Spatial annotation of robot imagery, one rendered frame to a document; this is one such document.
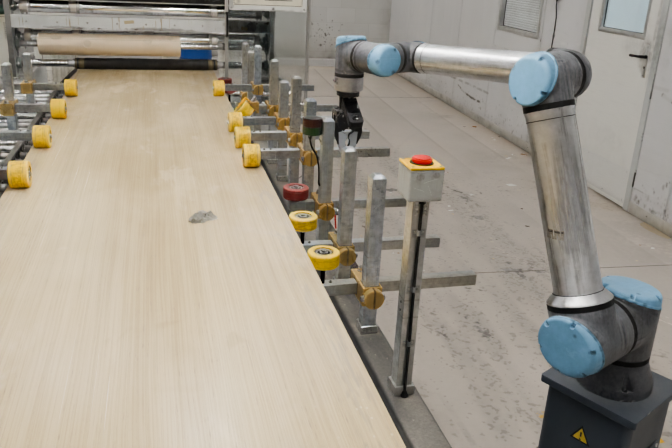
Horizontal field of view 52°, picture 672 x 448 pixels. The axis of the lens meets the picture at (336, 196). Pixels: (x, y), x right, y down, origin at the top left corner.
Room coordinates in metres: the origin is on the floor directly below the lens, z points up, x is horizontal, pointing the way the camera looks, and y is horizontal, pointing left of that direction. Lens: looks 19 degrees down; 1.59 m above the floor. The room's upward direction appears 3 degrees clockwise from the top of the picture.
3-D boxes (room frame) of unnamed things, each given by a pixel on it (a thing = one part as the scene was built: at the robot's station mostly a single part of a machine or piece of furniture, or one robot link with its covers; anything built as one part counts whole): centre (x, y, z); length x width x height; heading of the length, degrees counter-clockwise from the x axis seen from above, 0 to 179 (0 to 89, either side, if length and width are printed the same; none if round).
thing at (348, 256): (1.80, -0.02, 0.81); 0.14 x 0.06 x 0.05; 15
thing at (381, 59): (2.02, -0.10, 1.32); 0.12 x 0.12 x 0.09; 40
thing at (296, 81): (2.50, 0.17, 0.94); 0.04 x 0.04 x 0.48; 15
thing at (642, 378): (1.52, -0.73, 0.65); 0.19 x 0.19 x 0.10
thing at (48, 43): (4.15, 1.18, 1.05); 1.43 x 0.12 x 0.12; 105
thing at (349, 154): (1.78, -0.03, 0.87); 0.04 x 0.04 x 0.48; 15
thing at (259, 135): (2.55, 0.13, 0.95); 0.50 x 0.04 x 0.04; 105
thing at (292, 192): (2.03, 0.13, 0.85); 0.08 x 0.08 x 0.11
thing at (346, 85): (2.10, -0.02, 1.23); 0.10 x 0.09 x 0.05; 105
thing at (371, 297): (1.56, -0.09, 0.81); 0.14 x 0.06 x 0.05; 15
